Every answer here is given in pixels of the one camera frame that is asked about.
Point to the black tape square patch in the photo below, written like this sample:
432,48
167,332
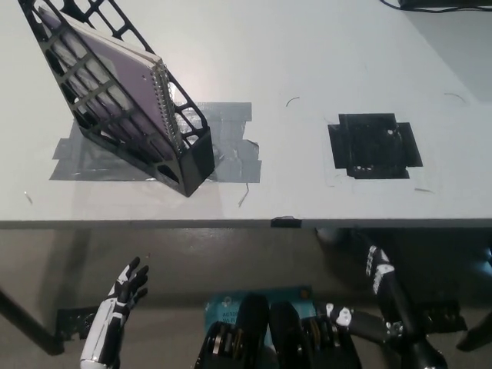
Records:
373,148

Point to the black flat device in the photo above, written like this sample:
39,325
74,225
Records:
442,3

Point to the black lattice magazine holder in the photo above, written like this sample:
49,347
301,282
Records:
192,165

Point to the dark blue rounded object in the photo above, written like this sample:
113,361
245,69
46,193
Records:
483,263

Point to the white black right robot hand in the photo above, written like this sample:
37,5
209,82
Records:
397,307

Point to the black slanted desk leg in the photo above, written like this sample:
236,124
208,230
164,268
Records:
27,319

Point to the black teal robot torso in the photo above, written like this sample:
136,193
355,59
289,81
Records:
282,330

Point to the grey duct tape patch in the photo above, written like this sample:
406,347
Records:
238,161

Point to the purple spiral notebook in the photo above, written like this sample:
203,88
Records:
127,82

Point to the dark chair leg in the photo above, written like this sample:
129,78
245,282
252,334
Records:
476,336

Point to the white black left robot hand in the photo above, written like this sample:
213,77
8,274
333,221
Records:
115,307

